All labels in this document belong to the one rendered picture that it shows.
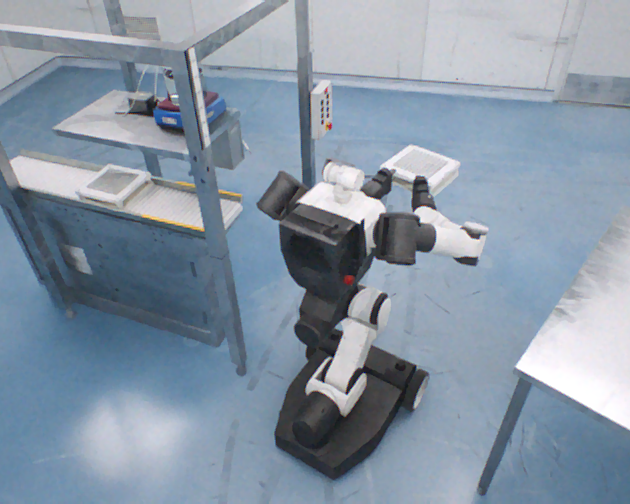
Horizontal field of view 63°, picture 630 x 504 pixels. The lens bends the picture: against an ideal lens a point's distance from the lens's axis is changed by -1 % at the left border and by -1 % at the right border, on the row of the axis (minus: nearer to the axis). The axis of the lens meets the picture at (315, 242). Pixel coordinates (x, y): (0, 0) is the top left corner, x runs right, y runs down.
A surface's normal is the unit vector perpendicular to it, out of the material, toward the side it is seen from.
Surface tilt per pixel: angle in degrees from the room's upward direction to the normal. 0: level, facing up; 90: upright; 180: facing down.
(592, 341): 0
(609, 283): 0
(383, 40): 90
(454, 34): 90
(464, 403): 0
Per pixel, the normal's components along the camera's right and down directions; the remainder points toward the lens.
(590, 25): -0.23, 0.63
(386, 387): -0.02, -0.77
